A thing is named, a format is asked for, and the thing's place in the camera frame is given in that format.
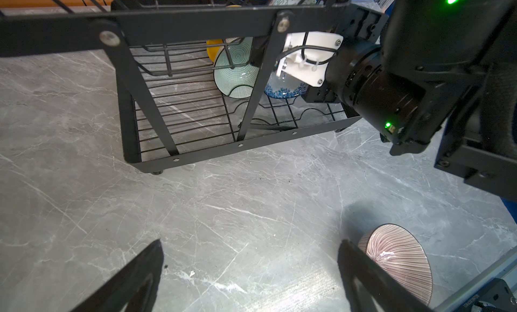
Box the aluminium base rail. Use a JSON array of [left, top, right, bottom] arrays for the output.
[[431, 247, 516, 311]]

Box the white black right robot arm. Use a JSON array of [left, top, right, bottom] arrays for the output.
[[304, 0, 516, 200]]

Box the pink striped bowl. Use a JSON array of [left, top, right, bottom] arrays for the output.
[[358, 224, 433, 305]]

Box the yellow bowl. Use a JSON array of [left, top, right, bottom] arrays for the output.
[[206, 39, 223, 64]]

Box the black wire dish rack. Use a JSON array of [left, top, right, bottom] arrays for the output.
[[1, 0, 387, 174]]

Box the blue white floral bowl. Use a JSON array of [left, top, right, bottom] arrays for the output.
[[264, 72, 308, 99]]

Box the mint green bowl red rim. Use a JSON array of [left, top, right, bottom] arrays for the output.
[[214, 37, 259, 99]]

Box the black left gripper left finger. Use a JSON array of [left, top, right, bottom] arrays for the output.
[[73, 239, 164, 311]]

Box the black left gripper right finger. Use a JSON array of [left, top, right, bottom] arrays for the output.
[[337, 239, 431, 311]]

